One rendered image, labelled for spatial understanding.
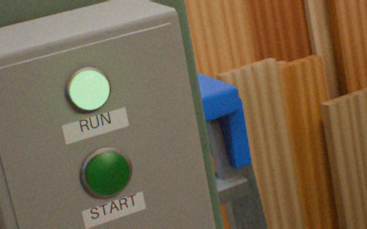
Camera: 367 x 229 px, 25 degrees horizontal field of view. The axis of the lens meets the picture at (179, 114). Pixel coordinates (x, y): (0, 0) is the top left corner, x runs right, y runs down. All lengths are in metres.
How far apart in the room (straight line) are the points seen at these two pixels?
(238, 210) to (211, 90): 0.23
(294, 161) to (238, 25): 0.35
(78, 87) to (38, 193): 0.05
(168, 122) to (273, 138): 1.53
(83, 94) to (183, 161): 0.06
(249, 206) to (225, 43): 0.61
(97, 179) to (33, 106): 0.04
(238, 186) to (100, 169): 1.03
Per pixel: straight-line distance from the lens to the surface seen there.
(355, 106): 1.97
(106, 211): 0.38
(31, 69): 0.35
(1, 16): 0.41
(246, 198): 1.43
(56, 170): 0.37
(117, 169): 0.37
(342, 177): 1.99
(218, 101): 1.31
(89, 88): 0.35
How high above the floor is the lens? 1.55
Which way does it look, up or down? 18 degrees down
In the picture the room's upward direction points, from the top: 10 degrees counter-clockwise
